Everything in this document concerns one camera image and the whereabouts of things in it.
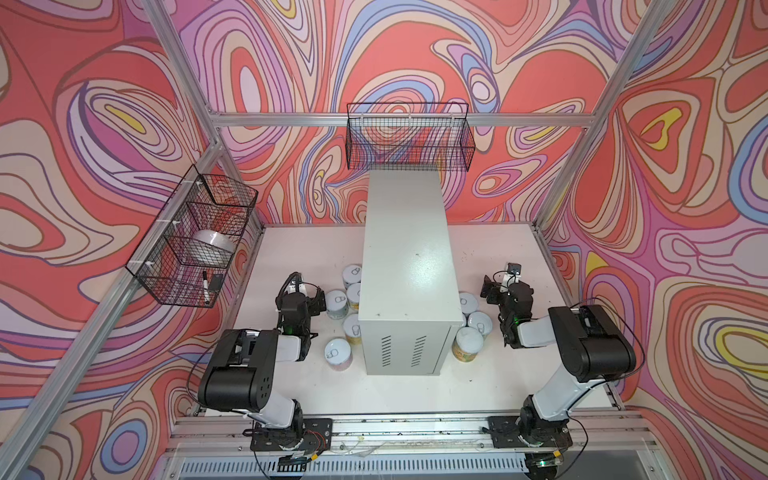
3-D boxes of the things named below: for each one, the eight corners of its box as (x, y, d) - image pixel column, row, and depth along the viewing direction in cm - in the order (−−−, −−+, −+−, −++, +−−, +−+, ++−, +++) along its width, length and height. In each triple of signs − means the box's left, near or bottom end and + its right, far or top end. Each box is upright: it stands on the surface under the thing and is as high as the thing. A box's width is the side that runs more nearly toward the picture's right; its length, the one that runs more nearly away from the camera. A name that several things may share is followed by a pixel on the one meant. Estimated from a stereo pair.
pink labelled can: (327, 371, 86) (322, 362, 80) (330, 348, 90) (326, 338, 84) (351, 371, 86) (348, 362, 80) (353, 348, 90) (350, 338, 84)
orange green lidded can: (454, 362, 87) (458, 352, 81) (450, 335, 92) (454, 324, 86) (479, 362, 87) (486, 352, 81) (474, 335, 92) (480, 324, 86)
